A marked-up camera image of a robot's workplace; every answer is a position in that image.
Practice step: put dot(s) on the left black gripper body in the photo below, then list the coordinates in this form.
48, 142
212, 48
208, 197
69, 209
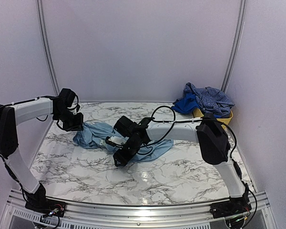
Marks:
70, 122

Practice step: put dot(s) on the left corner aluminium post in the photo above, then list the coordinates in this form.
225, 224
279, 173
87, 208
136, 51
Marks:
46, 46

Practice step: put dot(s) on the right corner aluminium post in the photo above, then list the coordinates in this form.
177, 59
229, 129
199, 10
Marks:
235, 45

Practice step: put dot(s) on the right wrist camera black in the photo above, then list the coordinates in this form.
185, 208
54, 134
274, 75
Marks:
124, 126

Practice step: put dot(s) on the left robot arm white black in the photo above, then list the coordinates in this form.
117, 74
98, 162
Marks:
11, 115

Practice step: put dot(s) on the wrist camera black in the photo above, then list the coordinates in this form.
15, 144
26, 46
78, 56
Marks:
124, 126
67, 96

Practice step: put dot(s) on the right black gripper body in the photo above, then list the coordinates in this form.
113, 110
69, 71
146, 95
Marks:
133, 149

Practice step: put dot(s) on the yellow plastic laundry basket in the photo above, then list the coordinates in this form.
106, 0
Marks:
197, 113

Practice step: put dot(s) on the royal blue garment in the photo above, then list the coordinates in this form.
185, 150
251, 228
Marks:
186, 104

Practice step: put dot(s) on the corner aluminium post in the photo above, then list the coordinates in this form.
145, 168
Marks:
235, 45
46, 46

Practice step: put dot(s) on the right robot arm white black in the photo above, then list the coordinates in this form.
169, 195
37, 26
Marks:
207, 131

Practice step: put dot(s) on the light blue t-shirt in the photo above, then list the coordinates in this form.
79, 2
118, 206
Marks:
93, 136

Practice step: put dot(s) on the aluminium front frame rail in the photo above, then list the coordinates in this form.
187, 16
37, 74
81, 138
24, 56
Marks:
82, 215

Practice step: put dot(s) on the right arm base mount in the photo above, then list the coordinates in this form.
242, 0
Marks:
233, 206

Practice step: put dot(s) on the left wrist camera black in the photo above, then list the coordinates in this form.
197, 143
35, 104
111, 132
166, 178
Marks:
67, 96

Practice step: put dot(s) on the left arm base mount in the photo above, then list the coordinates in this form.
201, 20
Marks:
38, 202

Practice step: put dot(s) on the blue patterned button shirt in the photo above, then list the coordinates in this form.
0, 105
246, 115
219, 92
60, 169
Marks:
211, 100

